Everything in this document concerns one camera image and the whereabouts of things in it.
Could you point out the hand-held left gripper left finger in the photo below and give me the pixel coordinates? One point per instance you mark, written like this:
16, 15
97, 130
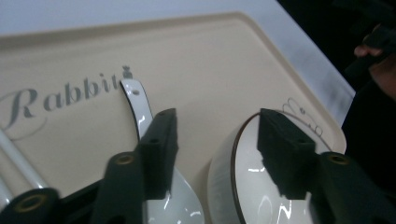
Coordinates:
158, 155

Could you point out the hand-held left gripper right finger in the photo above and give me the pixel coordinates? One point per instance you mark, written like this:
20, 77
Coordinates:
286, 155

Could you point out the white bowl with dark rim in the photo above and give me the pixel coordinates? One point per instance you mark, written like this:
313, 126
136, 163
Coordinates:
249, 193

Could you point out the white ceramic spoon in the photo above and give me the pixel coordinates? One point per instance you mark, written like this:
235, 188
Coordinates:
138, 102

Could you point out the beige tray with rabbit print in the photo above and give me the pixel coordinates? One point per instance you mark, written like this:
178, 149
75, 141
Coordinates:
202, 77

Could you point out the white chopstick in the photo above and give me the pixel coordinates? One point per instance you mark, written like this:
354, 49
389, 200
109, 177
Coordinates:
21, 165

